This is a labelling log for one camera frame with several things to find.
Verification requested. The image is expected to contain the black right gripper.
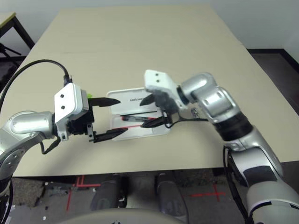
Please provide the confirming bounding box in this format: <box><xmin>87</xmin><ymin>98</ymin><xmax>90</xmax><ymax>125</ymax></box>
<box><xmin>139</xmin><ymin>91</ymin><xmax>180</xmax><ymax>128</ymax></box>

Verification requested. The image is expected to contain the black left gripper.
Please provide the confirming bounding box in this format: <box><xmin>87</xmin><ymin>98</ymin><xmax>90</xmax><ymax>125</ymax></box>
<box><xmin>66</xmin><ymin>97</ymin><xmax>128</xmax><ymax>143</ymax></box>

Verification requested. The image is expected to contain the black marker with red cap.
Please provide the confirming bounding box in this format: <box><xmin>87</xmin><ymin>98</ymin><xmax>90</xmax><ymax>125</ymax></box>
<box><xmin>120</xmin><ymin>114</ymin><xmax>162</xmax><ymax>122</ymax></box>

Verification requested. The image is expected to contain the white plastic pencil case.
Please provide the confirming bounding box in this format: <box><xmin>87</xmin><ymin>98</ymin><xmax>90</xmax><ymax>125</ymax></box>
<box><xmin>107</xmin><ymin>87</ymin><xmax>172</xmax><ymax>142</ymax></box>

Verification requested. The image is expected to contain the grey robot left leg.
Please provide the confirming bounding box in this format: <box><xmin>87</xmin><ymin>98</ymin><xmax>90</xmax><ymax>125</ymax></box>
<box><xmin>90</xmin><ymin>177</ymin><xmax>128</xmax><ymax>212</ymax></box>

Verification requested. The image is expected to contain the grey robot leg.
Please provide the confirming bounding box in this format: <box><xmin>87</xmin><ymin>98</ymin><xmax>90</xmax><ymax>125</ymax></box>
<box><xmin>155</xmin><ymin>174</ymin><xmax>187</xmax><ymax>217</ymax></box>
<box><xmin>90</xmin><ymin>177</ymin><xmax>128</xmax><ymax>212</ymax></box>

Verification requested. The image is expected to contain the grey robot right leg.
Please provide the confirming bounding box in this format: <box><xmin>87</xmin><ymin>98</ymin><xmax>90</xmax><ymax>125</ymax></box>
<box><xmin>155</xmin><ymin>174</ymin><xmax>187</xmax><ymax>217</ymax></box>

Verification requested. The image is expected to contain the grey robot torso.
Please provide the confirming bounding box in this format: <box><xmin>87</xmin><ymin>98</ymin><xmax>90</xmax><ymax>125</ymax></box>
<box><xmin>55</xmin><ymin>207</ymin><xmax>187</xmax><ymax>224</ymax></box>

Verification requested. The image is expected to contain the black foam floor mat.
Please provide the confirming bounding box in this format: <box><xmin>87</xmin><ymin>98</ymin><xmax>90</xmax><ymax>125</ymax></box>
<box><xmin>0</xmin><ymin>60</ymin><xmax>21</xmax><ymax>84</ymax></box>

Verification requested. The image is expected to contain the black tripod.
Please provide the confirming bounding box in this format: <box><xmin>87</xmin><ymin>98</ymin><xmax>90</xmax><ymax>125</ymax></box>
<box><xmin>0</xmin><ymin>43</ymin><xmax>21</xmax><ymax>59</ymax></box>

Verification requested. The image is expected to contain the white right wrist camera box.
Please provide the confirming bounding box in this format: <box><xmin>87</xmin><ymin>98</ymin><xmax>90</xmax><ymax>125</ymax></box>
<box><xmin>143</xmin><ymin>69</ymin><xmax>185</xmax><ymax>110</ymax></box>

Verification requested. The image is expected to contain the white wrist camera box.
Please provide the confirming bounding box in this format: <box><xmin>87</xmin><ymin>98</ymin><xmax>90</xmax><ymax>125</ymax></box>
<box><xmin>143</xmin><ymin>69</ymin><xmax>185</xmax><ymax>110</ymax></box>
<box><xmin>54</xmin><ymin>83</ymin><xmax>91</xmax><ymax>142</ymax></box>

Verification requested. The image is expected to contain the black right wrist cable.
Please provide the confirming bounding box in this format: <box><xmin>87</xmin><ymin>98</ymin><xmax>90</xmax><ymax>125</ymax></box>
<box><xmin>163</xmin><ymin>111</ymin><xmax>255</xmax><ymax>224</ymax></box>

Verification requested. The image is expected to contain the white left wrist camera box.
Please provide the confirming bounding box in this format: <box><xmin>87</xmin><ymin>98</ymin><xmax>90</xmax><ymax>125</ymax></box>
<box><xmin>54</xmin><ymin>83</ymin><xmax>91</xmax><ymax>142</ymax></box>

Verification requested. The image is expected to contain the side table with black frame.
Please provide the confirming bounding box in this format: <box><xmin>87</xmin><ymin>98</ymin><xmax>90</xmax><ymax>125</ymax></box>
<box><xmin>0</xmin><ymin>12</ymin><xmax>36</xmax><ymax>51</ymax></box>

